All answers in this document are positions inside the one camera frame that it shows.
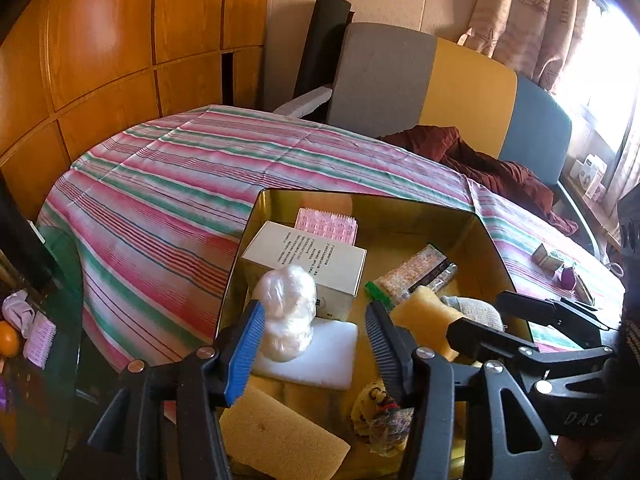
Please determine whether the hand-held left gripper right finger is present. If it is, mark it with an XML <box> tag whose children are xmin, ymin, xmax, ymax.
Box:
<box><xmin>364</xmin><ymin>300</ymin><xmax>566</xmax><ymax>480</ymax></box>

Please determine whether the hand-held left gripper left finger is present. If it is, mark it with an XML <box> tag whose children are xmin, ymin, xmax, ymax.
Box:
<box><xmin>70</xmin><ymin>300</ymin><xmax>267</xmax><ymax>480</ymax></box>

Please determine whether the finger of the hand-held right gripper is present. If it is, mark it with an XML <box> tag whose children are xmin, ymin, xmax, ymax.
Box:
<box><xmin>446</xmin><ymin>317</ymin><xmax>616</xmax><ymax>396</ymax></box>
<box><xmin>495</xmin><ymin>291</ymin><xmax>613</xmax><ymax>333</ymax></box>

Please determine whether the yellow sponge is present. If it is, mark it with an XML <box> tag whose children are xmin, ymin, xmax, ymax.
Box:
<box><xmin>218</xmin><ymin>384</ymin><xmax>352</xmax><ymax>478</ymax></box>
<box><xmin>389</xmin><ymin>285</ymin><xmax>466</xmax><ymax>361</ymax></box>

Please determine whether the white plastic bag ball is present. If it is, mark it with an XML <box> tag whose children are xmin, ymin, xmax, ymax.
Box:
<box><xmin>252</xmin><ymin>265</ymin><xmax>318</xmax><ymax>363</ymax></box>

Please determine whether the cracker snack packet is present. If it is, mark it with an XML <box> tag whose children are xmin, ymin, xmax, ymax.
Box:
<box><xmin>366</xmin><ymin>244</ymin><xmax>458</xmax><ymax>307</ymax></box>

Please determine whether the cream printed carton box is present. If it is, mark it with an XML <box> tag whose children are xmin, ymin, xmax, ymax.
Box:
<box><xmin>241</xmin><ymin>221</ymin><xmax>367</xmax><ymax>321</ymax></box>

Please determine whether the gold box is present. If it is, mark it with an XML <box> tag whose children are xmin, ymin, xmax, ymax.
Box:
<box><xmin>215</xmin><ymin>188</ymin><xmax>538</xmax><ymax>480</ymax></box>

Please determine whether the beige knitted cloth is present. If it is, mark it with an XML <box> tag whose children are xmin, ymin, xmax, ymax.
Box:
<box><xmin>440</xmin><ymin>294</ymin><xmax>505</xmax><ymax>333</ymax></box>

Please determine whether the white foam sponge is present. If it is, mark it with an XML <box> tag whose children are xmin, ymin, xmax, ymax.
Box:
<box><xmin>250</xmin><ymin>320</ymin><xmax>360</xmax><ymax>390</ymax></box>

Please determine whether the yellow black plush toy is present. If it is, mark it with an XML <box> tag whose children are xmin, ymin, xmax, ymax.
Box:
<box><xmin>350</xmin><ymin>380</ymin><xmax>416</xmax><ymax>457</ymax></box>

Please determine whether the wooden windowsill ledge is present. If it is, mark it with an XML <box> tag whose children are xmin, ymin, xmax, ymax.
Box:
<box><xmin>557</xmin><ymin>172</ymin><xmax>626</xmax><ymax>251</ymax></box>

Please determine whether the pink bristle brush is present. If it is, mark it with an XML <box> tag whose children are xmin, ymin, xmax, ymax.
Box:
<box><xmin>295</xmin><ymin>207</ymin><xmax>358</xmax><ymax>246</ymax></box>
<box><xmin>22</xmin><ymin>312</ymin><xmax>57</xmax><ymax>367</ymax></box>

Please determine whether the dark red cloth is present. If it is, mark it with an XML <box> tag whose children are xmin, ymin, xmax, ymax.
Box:
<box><xmin>377</xmin><ymin>125</ymin><xmax>578</xmax><ymax>236</ymax></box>

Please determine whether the small white carton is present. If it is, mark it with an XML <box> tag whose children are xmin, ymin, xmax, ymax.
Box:
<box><xmin>582</xmin><ymin>156</ymin><xmax>608</xmax><ymax>197</ymax></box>

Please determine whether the striped tablecloth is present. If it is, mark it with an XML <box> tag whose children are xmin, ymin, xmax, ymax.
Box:
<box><xmin>37</xmin><ymin>104</ymin><xmax>626</xmax><ymax>376</ymax></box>

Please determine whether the green glass side table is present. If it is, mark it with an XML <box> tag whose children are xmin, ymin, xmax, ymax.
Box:
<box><xmin>0</xmin><ymin>225</ymin><xmax>83</xmax><ymax>480</ymax></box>

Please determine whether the white pink sock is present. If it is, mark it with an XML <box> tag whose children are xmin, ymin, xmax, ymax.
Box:
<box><xmin>2</xmin><ymin>289</ymin><xmax>36</xmax><ymax>338</ymax></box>

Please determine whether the grey yellow blue sofa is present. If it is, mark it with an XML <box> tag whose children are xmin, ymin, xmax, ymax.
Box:
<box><xmin>327</xmin><ymin>22</ymin><xmax>573</xmax><ymax>191</ymax></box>

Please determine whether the orange fruit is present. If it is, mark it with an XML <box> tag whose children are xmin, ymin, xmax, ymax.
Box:
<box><xmin>0</xmin><ymin>321</ymin><xmax>22</xmax><ymax>358</ymax></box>

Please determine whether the white foam piece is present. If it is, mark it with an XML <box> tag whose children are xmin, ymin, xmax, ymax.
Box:
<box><xmin>272</xmin><ymin>85</ymin><xmax>335</xmax><ymax>120</ymax></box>

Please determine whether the patterned beige curtain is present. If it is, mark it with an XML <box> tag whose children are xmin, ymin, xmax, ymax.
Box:
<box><xmin>457</xmin><ymin>0</ymin><xmax>601</xmax><ymax>93</ymax></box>

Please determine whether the black rolled mat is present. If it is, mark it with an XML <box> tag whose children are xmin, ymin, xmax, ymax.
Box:
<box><xmin>292</xmin><ymin>0</ymin><xmax>352</xmax><ymax>108</ymax></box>

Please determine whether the wooden panelled wardrobe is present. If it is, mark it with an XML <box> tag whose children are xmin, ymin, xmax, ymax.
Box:
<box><xmin>0</xmin><ymin>0</ymin><xmax>273</xmax><ymax>221</ymax></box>

